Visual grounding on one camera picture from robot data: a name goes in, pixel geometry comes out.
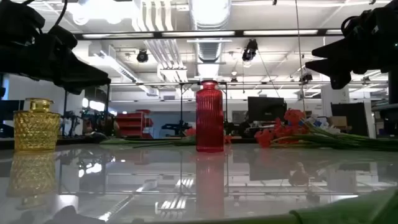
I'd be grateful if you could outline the black overhead light bar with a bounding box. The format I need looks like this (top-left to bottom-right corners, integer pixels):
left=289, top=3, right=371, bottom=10
left=74, top=29, right=343, bottom=40

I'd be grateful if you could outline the black background rig frame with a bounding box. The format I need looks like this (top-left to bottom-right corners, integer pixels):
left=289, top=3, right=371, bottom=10
left=178, top=81, right=229, bottom=138
left=62, top=82, right=111, bottom=138

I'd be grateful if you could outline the black upright panel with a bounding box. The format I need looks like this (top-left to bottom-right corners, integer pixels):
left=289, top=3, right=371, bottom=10
left=330, top=102, right=367, bottom=139

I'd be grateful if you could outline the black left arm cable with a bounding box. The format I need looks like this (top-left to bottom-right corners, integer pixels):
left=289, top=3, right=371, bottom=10
left=53, top=0, right=68, bottom=29

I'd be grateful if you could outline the silver ribbed ventilation duct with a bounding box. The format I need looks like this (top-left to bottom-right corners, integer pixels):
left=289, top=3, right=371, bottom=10
left=189, top=0, right=233, bottom=80

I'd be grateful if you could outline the red ribbed glass vase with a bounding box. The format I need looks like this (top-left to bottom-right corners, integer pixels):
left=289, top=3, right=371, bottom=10
left=195, top=80, right=224, bottom=153

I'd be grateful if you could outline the yellow textured glass vase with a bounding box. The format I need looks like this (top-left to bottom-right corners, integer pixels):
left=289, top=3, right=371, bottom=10
left=12, top=98, right=62, bottom=152

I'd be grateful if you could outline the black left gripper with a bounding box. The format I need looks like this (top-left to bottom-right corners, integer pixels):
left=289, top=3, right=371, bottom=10
left=0, top=24, right=111, bottom=96

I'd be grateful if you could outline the red storage rack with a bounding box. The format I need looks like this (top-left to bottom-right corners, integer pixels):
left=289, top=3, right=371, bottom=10
left=116, top=108, right=154, bottom=139

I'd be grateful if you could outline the brown cardboard box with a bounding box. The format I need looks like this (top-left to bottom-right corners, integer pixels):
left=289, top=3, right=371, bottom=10
left=329, top=116, right=348, bottom=128

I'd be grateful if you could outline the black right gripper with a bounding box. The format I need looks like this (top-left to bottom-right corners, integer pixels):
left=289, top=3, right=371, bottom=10
left=305, top=6, right=398, bottom=90

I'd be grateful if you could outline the white artificial flower bunch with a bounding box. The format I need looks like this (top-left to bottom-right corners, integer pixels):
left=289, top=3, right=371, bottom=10
left=303, top=114, right=398, bottom=150

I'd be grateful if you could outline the black aluminium table frame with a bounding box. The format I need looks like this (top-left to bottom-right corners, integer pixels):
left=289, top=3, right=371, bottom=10
left=0, top=136, right=398, bottom=149

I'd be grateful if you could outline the black computer monitor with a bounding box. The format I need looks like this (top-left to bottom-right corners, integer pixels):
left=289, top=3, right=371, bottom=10
left=248, top=96, right=287, bottom=123
left=0, top=99, right=25, bottom=121

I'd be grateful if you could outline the thin hanging cable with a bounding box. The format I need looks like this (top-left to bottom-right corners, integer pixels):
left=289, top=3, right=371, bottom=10
left=294, top=0, right=308, bottom=138

